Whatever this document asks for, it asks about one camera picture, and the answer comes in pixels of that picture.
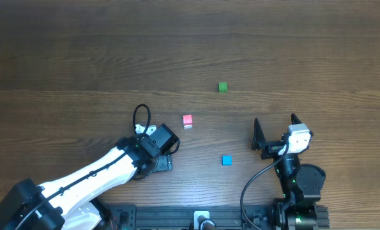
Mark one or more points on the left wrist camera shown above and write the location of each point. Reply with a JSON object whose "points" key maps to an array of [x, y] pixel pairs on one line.
{"points": [[141, 128]]}

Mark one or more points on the red cube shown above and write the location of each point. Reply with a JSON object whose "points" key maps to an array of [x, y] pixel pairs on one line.
{"points": [[187, 119]]}

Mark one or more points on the mounting rail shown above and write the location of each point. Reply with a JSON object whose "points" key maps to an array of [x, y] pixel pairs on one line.
{"points": [[170, 217]]}

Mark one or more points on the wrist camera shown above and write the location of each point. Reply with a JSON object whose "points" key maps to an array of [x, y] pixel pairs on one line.
{"points": [[299, 137], [141, 128]]}

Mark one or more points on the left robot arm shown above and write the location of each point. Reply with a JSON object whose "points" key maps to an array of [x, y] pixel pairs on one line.
{"points": [[90, 179]]}

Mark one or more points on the blue cube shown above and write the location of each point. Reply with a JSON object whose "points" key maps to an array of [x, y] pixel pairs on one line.
{"points": [[226, 160]]}

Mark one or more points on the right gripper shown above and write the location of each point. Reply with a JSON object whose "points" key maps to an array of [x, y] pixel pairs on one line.
{"points": [[272, 148]]}

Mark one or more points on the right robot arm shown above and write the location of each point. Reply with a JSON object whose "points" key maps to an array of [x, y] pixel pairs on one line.
{"points": [[309, 180]]}

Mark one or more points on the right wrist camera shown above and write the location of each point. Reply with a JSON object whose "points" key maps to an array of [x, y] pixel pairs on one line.
{"points": [[299, 137]]}

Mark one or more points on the green cube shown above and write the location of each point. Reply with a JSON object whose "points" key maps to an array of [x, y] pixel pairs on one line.
{"points": [[222, 87]]}

